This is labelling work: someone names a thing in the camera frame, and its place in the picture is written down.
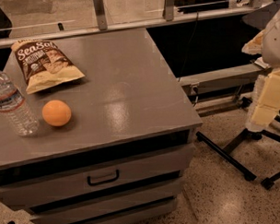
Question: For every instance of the clear plastic water bottle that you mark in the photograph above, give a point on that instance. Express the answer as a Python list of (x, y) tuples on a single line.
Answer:
[(16, 109)]

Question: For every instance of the orange fruit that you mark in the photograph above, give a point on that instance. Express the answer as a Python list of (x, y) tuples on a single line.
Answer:
[(56, 113)]

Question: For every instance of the grey drawer cabinet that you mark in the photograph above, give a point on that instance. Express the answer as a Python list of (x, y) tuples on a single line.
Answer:
[(129, 113)]

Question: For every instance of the small white box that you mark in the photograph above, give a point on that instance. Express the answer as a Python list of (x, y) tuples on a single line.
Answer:
[(259, 62)]

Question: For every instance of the brown sea salt chip bag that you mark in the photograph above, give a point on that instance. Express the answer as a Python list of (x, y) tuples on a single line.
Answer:
[(44, 65)]

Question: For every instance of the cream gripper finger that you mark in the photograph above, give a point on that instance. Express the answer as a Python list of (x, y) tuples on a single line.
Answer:
[(255, 45), (267, 99)]

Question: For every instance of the black tripod stand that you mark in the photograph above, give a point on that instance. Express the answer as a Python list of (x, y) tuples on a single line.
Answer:
[(215, 176)]

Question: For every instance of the metal railing frame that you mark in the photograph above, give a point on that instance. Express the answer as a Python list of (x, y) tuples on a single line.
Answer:
[(55, 19)]

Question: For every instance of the black drawer handle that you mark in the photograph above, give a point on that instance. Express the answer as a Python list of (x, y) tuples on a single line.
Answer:
[(103, 179)]

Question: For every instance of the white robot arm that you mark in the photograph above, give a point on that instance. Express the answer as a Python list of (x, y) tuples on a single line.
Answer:
[(270, 55)]

